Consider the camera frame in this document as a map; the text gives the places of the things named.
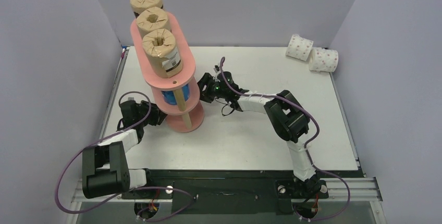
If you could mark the white dotted roll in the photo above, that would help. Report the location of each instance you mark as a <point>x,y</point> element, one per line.
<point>299,47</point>
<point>323,60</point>

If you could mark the brown paper roll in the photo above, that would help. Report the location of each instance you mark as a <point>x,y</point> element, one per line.
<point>139,6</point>

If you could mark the brown roll front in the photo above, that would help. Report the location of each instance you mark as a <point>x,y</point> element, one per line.
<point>152,19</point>

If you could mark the pink three-tier shelf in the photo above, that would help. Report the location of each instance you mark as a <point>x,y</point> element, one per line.
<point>192,116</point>

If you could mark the white dotted roll top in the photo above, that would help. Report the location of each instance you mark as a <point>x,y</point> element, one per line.
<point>299,47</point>

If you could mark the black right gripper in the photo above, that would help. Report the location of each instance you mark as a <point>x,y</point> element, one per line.
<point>206,87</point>

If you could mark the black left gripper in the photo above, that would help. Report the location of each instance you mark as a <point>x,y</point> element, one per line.
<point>158,115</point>

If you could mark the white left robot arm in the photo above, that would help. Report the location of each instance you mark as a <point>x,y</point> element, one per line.
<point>105,169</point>

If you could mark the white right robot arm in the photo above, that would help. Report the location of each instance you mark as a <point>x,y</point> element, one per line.
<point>283,111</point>

